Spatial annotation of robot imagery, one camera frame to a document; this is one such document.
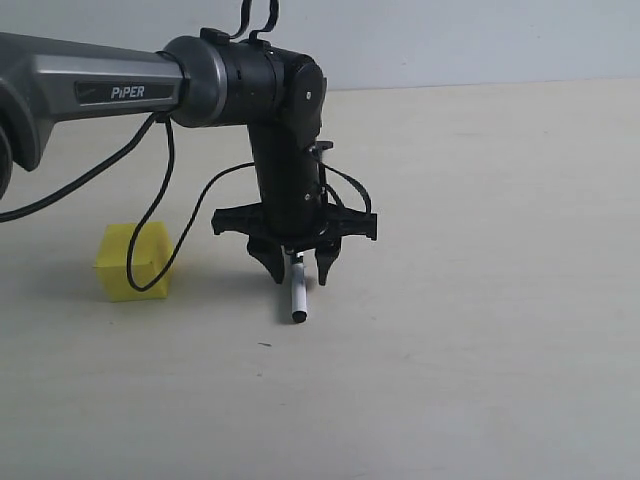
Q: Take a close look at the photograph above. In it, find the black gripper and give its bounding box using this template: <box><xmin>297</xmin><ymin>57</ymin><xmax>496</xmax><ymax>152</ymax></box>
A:
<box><xmin>211</xmin><ymin>123</ymin><xmax>377</xmax><ymax>286</ymax></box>

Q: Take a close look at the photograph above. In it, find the black and white marker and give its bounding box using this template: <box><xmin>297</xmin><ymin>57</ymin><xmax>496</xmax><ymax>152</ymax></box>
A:
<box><xmin>290</xmin><ymin>252</ymin><xmax>308</xmax><ymax>324</ymax></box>

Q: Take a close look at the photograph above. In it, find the yellow cube block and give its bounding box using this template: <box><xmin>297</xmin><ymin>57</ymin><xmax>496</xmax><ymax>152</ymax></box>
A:
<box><xmin>94</xmin><ymin>222</ymin><xmax>173</xmax><ymax>302</ymax></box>

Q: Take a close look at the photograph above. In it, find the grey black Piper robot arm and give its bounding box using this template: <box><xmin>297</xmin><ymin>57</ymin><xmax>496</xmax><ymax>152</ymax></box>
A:
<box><xmin>1</xmin><ymin>28</ymin><xmax>377</xmax><ymax>283</ymax></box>

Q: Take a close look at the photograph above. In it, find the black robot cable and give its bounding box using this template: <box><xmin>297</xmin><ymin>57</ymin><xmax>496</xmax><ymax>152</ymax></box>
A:
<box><xmin>0</xmin><ymin>112</ymin><xmax>374</xmax><ymax>293</ymax></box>

